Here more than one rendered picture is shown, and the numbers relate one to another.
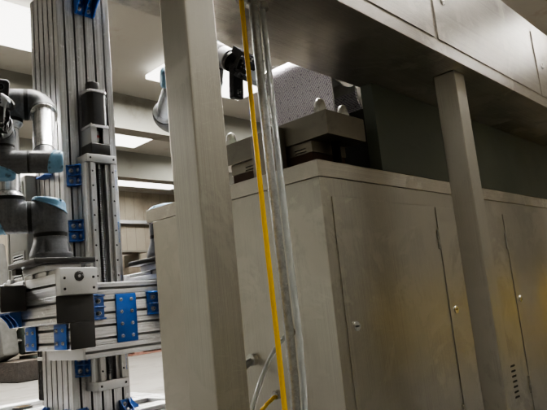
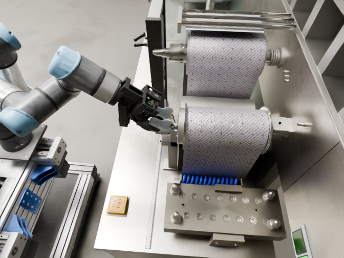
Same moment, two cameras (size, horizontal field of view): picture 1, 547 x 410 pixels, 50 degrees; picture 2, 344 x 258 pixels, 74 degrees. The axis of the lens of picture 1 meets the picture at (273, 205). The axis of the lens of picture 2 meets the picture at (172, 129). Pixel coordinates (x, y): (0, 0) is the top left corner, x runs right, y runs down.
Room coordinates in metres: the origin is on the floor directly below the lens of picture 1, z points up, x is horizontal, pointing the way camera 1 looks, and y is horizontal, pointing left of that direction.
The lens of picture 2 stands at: (1.46, 0.24, 1.83)
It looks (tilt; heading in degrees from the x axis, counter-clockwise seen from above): 55 degrees down; 322
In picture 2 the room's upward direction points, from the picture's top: straight up
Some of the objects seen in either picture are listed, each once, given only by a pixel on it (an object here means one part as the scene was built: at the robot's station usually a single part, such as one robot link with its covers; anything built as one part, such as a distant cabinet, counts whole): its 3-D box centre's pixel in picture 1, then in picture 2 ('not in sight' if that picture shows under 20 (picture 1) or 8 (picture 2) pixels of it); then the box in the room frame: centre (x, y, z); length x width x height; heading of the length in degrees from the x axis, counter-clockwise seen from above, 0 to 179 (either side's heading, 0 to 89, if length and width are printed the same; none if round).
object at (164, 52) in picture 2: not in sight; (161, 52); (2.03, -0.16, 1.34); 0.06 x 0.03 x 0.03; 48
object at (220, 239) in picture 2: (268, 153); (225, 241); (1.46, 0.00, 0.97); 0.10 x 0.03 x 0.11; 48
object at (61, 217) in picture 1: (47, 215); not in sight; (2.12, 0.82, 0.98); 0.13 x 0.12 x 0.14; 111
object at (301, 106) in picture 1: (303, 126); (215, 169); (1.65, -0.11, 1.08); 0.23 x 0.01 x 0.18; 48
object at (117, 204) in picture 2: not in sight; (117, 205); (1.82, 0.23, 0.91); 0.07 x 0.07 x 0.02; 48
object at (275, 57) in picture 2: not in sight; (270, 57); (1.78, -0.43, 1.34); 0.07 x 0.07 x 0.07; 48
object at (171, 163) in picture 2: not in sight; (169, 147); (1.84, -0.04, 1.05); 0.06 x 0.05 x 0.31; 48
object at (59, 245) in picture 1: (50, 246); not in sight; (2.12, 0.81, 0.87); 0.15 x 0.15 x 0.10
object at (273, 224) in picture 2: (320, 106); (275, 223); (1.40, -0.14, 1.05); 0.04 x 0.04 x 0.04
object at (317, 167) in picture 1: (444, 215); (191, 47); (2.46, -0.71, 0.88); 2.52 x 0.66 x 0.04; 138
